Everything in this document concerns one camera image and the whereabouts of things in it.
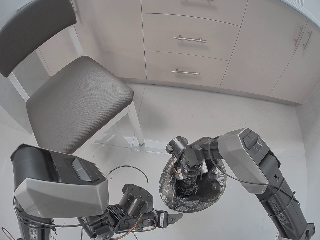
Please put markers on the beige cabinet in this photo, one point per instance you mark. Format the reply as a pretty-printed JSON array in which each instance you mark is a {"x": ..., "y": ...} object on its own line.
[{"x": 200, "y": 16}]

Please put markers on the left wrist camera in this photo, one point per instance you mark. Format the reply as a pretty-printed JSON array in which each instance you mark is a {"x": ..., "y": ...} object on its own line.
[{"x": 149, "y": 202}]

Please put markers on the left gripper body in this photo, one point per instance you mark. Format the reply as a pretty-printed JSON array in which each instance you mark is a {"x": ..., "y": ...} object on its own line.
[{"x": 152, "y": 221}]

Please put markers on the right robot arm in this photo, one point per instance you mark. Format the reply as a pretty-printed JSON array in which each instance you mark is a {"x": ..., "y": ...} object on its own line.
[{"x": 245, "y": 159}]

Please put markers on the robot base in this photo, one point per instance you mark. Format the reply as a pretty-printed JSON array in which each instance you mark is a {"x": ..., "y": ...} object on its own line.
[{"x": 311, "y": 231}]

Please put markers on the grey padded white-legged chair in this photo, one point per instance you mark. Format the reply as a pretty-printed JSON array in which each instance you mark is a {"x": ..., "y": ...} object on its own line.
[{"x": 75, "y": 96}]

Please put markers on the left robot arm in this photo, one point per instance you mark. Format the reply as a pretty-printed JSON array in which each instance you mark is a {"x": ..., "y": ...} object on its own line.
[{"x": 62, "y": 184}]

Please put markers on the black plastic bag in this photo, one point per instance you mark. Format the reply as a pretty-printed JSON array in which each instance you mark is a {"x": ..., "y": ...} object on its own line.
[{"x": 195, "y": 204}]

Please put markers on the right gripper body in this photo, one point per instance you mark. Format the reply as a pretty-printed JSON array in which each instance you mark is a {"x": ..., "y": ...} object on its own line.
[{"x": 191, "y": 171}]

